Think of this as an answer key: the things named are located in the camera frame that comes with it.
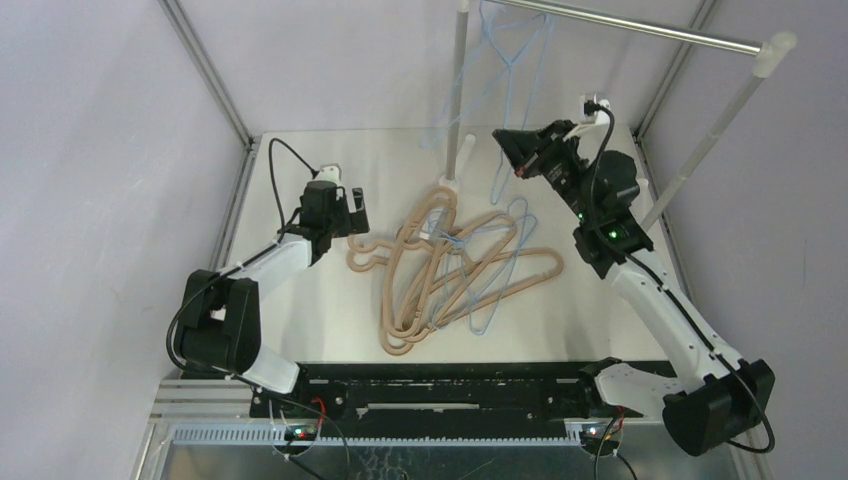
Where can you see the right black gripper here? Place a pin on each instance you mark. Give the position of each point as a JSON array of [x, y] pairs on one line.
[[535, 158]]

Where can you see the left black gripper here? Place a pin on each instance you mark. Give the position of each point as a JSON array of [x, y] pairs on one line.
[[354, 223]]

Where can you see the beige plastic hanger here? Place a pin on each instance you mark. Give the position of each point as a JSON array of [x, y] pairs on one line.
[[401, 328], [544, 265], [356, 260], [443, 291]]

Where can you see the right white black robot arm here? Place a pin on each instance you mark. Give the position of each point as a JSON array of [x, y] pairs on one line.
[[714, 394]]

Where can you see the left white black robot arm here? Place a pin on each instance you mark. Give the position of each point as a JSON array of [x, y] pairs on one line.
[[217, 327]]

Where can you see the left circuit board with LED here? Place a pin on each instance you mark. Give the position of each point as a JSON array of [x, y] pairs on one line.
[[300, 433]]

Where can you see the circuit board with led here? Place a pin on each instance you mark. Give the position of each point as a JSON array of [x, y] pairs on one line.
[[593, 434], [300, 433]]

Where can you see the silver clothes rack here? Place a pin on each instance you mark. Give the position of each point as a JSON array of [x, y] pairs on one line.
[[767, 56]]

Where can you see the right circuit board with LED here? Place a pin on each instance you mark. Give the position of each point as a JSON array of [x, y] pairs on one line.
[[593, 434]]

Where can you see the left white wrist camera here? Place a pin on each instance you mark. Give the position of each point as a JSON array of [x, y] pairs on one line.
[[329, 173]]

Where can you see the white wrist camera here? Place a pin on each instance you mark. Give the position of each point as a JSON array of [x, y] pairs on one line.
[[593, 114], [329, 173]]

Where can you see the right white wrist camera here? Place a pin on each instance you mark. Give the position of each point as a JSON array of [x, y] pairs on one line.
[[593, 114]]

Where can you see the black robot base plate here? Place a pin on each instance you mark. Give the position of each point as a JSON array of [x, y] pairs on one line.
[[451, 401]]

